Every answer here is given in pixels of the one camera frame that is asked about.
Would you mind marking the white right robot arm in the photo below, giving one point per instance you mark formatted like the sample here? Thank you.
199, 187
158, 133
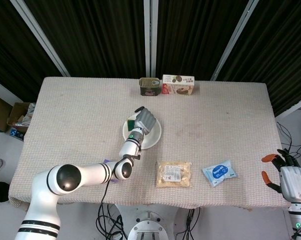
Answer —
300, 220

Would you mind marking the light blue plastic snack packet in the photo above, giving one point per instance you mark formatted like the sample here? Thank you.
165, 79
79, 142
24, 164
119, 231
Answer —
219, 173

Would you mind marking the clear bag of snacks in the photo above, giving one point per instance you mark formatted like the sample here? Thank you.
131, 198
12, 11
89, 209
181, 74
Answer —
173, 174

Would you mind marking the purple cube block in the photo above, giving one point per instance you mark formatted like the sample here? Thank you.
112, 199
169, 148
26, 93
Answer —
108, 160

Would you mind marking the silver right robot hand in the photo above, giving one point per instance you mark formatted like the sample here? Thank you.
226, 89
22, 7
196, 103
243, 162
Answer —
291, 183

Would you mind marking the black curtain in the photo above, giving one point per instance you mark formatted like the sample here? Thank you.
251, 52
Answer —
95, 35

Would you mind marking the white round plate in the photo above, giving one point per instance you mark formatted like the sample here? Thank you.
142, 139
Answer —
154, 136

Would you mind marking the silver aluminium frame post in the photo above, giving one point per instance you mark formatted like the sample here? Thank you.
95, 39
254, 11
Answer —
150, 37
234, 37
39, 35

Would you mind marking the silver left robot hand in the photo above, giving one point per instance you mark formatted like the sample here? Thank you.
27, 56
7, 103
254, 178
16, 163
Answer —
146, 122

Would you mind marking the brown cardboard box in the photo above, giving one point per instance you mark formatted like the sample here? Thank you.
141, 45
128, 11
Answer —
15, 117

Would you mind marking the beige checkered tablecloth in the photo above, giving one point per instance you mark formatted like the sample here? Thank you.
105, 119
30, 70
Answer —
203, 125

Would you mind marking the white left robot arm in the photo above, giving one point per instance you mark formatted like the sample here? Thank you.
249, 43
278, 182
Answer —
73, 180

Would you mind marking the green sponge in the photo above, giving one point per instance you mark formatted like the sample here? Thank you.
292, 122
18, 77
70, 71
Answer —
130, 124

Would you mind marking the biscuit carton box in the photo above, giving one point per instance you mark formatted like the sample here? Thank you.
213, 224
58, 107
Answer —
178, 85

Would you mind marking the olive luncheon meat can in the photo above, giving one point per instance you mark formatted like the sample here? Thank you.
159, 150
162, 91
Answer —
149, 86

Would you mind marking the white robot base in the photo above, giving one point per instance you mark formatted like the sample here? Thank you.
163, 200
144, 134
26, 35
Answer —
147, 222

